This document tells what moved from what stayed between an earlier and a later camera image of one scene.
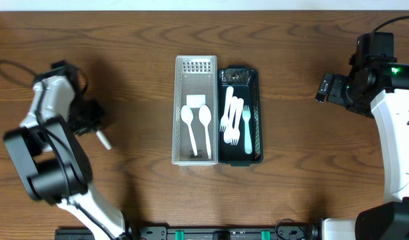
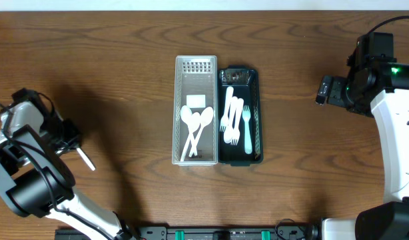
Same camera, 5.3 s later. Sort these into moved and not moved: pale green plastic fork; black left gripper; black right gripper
Moved: black left gripper
Not moved: pale green plastic fork; black right gripper
